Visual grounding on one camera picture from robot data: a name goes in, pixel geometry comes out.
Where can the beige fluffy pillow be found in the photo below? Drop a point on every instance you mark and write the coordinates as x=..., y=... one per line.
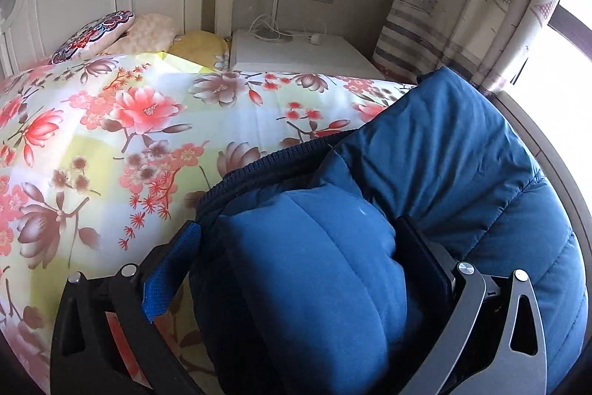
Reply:
x=148, y=31

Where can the yellow pillow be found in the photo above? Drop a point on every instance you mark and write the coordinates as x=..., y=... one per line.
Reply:
x=199, y=45

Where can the white nightstand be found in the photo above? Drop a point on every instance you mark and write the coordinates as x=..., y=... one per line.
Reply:
x=300, y=57

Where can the patterned decorative pillow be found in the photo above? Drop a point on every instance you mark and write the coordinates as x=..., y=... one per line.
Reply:
x=92, y=34

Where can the floral bedspread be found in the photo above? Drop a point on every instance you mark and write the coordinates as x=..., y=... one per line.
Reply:
x=92, y=136

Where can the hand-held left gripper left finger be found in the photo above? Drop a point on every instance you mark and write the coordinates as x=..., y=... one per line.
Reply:
x=166, y=284

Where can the dark window frame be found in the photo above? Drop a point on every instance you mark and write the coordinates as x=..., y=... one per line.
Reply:
x=573, y=27

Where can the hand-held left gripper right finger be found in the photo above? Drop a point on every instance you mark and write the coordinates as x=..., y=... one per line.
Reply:
x=425, y=256

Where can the blue puffer jacket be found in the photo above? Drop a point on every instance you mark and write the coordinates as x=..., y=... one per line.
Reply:
x=323, y=261

